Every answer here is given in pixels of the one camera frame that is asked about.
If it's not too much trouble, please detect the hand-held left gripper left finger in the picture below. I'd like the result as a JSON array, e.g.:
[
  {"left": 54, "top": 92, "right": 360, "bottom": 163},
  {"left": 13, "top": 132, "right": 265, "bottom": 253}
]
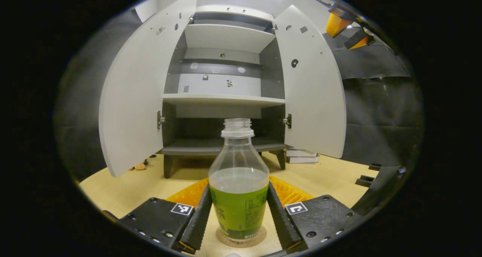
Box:
[{"left": 102, "top": 177, "right": 213, "bottom": 254}]

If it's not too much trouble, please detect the round cork coaster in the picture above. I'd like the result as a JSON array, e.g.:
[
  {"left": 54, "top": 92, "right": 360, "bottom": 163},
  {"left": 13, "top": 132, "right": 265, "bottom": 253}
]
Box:
[{"left": 216, "top": 225, "right": 267, "bottom": 248}]

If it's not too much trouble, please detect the white and grey cabinet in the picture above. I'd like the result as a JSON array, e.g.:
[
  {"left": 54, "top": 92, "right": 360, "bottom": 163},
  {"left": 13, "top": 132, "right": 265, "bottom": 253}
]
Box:
[{"left": 157, "top": 5, "right": 292, "bottom": 178}]

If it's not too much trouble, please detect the white cabinet shelf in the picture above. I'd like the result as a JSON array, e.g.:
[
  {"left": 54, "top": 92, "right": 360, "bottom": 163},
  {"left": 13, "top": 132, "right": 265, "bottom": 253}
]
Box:
[
  {"left": 184, "top": 24, "right": 276, "bottom": 54},
  {"left": 163, "top": 93, "right": 285, "bottom": 108}
]

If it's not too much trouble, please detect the white cabinet door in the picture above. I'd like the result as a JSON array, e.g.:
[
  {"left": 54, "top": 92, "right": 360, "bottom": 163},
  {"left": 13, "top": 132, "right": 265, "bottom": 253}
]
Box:
[
  {"left": 99, "top": 0, "right": 200, "bottom": 178},
  {"left": 272, "top": 5, "right": 347, "bottom": 159}
]

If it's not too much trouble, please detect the white booklet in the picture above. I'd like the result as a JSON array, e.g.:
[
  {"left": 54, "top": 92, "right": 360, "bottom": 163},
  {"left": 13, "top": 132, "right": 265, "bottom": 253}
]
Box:
[
  {"left": 288, "top": 156, "right": 320, "bottom": 164},
  {"left": 286, "top": 149, "right": 317, "bottom": 158}
]

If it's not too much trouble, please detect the green label plastic bottle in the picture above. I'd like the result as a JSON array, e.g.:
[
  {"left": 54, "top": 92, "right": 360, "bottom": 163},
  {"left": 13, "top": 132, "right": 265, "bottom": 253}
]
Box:
[{"left": 208, "top": 118, "right": 270, "bottom": 240}]

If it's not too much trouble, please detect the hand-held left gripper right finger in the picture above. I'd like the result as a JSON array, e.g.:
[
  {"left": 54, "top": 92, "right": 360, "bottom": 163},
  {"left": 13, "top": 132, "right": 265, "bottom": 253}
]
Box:
[{"left": 267, "top": 175, "right": 364, "bottom": 252}]

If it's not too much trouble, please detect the black backdrop cloth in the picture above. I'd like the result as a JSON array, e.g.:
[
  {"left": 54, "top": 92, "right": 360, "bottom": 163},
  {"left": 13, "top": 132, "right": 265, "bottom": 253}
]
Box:
[{"left": 55, "top": 9, "right": 424, "bottom": 182}]

